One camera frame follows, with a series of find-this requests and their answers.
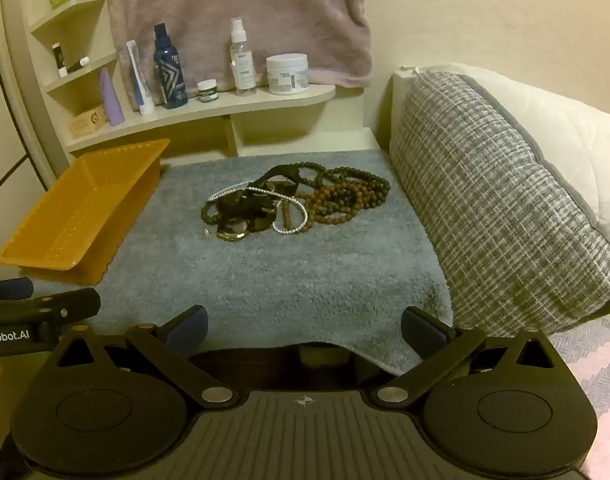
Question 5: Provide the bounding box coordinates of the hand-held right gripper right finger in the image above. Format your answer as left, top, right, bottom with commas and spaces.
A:
370, 306, 556, 406

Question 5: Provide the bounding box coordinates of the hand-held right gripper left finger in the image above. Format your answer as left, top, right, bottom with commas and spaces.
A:
50, 305, 238, 408

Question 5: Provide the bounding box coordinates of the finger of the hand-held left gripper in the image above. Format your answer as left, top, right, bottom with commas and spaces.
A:
0, 287, 101, 324
0, 276, 34, 301

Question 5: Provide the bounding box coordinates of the orange plastic tray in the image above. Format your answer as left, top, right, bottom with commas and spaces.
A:
0, 138, 171, 285

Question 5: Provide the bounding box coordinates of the dark wooden bead bracelet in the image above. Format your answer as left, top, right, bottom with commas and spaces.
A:
200, 198, 227, 227

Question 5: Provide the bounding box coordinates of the white pearl necklace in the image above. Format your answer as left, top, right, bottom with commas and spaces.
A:
208, 181, 309, 236

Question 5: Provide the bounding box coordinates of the grey-blue towel mat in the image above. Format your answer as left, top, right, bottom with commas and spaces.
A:
28, 149, 455, 377

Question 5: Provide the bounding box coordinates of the grey checked pillow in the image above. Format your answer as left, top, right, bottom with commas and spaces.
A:
389, 71, 610, 337

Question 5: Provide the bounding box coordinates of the small cardboard box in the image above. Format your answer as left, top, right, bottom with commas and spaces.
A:
66, 105, 109, 140

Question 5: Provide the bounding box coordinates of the pink striped bed sheet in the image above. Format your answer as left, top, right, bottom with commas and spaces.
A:
550, 310, 610, 463

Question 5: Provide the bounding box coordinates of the purple tube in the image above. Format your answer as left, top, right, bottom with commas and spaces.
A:
99, 67, 126, 127

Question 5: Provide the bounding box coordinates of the white and blue tube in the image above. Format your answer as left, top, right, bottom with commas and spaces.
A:
126, 40, 156, 116

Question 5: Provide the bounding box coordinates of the small green jar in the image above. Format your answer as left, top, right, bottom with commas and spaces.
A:
196, 79, 220, 104

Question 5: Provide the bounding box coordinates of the cream corner shelf unit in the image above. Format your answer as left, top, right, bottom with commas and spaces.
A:
0, 0, 381, 158

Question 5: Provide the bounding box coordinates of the white quilted bedding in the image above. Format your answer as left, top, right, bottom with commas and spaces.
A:
392, 62, 610, 241

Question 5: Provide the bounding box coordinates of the dark blue spray bottle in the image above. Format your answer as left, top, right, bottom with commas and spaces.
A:
152, 22, 189, 110

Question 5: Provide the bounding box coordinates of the clear spray bottle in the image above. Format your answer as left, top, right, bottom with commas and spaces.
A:
229, 17, 257, 97

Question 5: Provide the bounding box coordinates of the white cream jar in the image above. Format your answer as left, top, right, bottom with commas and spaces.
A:
265, 53, 310, 96

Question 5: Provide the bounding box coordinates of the pink hanging towel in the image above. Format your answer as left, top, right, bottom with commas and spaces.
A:
101, 0, 374, 111

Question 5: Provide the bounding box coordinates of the brown wooden bead necklace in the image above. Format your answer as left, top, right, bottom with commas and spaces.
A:
281, 182, 387, 229

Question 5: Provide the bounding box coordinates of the dark bead necklace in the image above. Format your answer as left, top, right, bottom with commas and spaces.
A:
284, 161, 392, 207

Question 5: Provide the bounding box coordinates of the black strap band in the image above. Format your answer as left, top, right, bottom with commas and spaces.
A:
254, 165, 304, 195

